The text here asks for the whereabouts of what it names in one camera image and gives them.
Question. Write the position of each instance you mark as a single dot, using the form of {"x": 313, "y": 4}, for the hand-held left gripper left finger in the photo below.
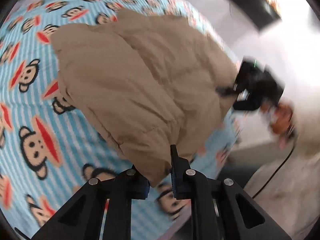
{"x": 144, "y": 188}

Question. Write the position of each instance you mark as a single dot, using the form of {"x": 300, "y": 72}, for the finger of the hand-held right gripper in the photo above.
{"x": 226, "y": 90}

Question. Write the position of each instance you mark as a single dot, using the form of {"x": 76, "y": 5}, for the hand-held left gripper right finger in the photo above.
{"x": 175, "y": 180}

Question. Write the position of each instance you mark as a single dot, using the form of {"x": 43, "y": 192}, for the tan puffer jacket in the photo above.
{"x": 140, "y": 85}

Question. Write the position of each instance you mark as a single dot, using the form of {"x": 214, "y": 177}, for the person's right hand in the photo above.
{"x": 280, "y": 121}

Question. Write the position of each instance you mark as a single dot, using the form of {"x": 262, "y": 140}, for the monkey print striped blanket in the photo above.
{"x": 32, "y": 120}

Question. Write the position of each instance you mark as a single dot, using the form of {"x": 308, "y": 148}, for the black wall television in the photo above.
{"x": 250, "y": 3}

